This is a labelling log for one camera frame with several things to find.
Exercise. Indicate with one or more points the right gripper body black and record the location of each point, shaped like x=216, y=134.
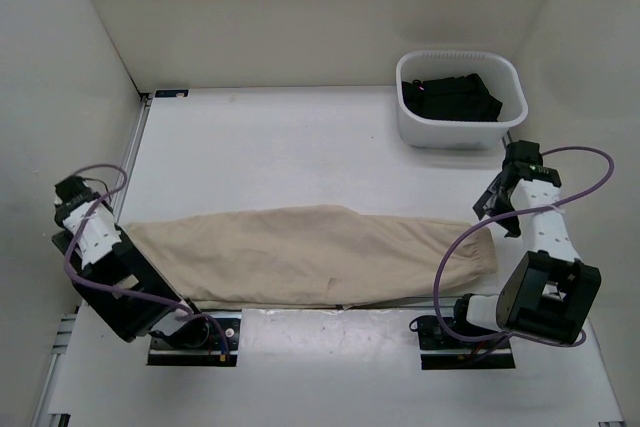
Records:
x=502, y=205

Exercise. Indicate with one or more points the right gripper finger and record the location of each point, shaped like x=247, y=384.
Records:
x=508, y=220
x=491, y=201

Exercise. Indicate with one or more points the beige trousers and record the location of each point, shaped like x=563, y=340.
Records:
x=310, y=257

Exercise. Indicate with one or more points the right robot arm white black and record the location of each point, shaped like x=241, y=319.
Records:
x=550, y=292

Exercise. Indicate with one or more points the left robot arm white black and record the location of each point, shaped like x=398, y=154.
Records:
x=104, y=254

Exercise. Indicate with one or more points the black trousers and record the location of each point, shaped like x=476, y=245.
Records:
x=462, y=99

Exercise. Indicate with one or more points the white plastic basket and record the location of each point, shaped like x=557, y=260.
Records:
x=499, y=76

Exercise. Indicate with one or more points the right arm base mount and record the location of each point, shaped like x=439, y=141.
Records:
x=440, y=351

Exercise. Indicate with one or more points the black corner bracket label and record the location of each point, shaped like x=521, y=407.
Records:
x=171, y=93

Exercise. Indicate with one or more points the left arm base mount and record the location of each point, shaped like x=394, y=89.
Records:
x=210, y=342

